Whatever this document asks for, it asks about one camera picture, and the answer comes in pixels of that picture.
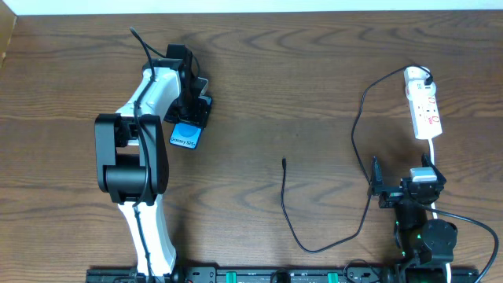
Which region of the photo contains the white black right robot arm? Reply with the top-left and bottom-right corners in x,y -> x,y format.
368,154 -> 457,282

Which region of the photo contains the white power strip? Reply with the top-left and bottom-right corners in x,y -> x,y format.
409,95 -> 442,140

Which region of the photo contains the blue Galaxy smartphone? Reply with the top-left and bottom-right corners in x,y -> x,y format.
169,123 -> 203,149

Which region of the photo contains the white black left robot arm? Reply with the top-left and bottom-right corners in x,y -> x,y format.
94,44 -> 212,279

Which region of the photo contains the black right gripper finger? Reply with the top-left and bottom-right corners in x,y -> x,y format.
421,153 -> 446,183
371,156 -> 384,189

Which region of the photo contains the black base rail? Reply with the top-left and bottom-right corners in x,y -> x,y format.
84,265 -> 479,283

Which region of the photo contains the black USB charging cable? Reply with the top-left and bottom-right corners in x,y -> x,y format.
280,64 -> 435,254

